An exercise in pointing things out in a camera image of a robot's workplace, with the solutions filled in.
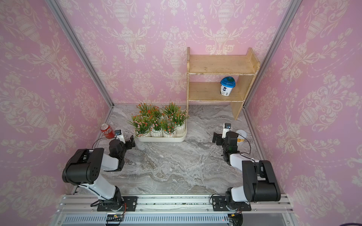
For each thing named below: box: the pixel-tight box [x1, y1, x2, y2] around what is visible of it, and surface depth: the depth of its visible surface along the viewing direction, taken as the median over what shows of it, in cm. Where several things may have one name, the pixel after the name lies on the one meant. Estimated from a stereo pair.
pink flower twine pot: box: [127, 113, 152, 138], surface depth 92 cm
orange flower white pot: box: [136, 102, 160, 119], surface depth 102 cm
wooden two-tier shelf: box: [186, 47, 261, 121], surface depth 90 cm
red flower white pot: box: [146, 104, 166, 121], surface depth 99 cm
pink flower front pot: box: [149, 118, 164, 138], surface depth 96 cm
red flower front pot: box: [171, 109, 190, 138], surface depth 99 cm
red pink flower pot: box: [160, 118, 178, 138], surface depth 95 cm
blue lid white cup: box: [220, 76, 237, 97], surface depth 94 cm
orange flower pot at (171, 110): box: [160, 101, 182, 118], surface depth 101 cm
